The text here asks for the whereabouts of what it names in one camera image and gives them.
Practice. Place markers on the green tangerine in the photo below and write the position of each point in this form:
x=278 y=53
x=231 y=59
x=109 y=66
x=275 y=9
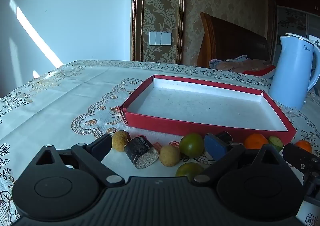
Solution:
x=191 y=144
x=187 y=169

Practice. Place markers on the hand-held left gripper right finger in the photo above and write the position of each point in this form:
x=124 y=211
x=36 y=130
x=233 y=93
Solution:
x=214 y=147

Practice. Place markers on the green cucumber piece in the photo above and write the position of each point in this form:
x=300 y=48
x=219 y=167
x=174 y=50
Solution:
x=275 y=142

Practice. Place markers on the light blue electric kettle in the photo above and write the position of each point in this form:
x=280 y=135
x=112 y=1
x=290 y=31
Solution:
x=291 y=71

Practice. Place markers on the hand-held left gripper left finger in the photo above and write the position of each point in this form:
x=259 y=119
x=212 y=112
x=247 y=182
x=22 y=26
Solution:
x=100 y=147

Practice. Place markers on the shallow red cardboard box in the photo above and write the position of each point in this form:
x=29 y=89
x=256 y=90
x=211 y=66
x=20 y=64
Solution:
x=205 y=106

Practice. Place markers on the tan longan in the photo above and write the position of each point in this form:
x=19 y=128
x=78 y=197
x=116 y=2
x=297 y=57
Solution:
x=120 y=140
x=169 y=156

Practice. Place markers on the gold framed wallpaper panel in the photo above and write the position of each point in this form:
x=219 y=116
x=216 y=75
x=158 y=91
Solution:
x=160 y=3

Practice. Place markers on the folded blanket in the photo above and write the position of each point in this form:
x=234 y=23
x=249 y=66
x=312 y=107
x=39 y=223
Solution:
x=240 y=66

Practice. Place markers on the orange tangerine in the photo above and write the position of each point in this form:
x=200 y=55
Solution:
x=255 y=141
x=303 y=146

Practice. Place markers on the large dark sugarcane piece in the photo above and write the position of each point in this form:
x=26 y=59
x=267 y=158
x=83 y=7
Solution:
x=140 y=151

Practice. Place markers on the white wall switch panel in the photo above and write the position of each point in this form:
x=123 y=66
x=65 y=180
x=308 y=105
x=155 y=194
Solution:
x=160 y=38

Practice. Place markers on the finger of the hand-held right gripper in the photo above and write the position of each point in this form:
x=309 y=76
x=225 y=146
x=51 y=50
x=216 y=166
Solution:
x=298 y=156

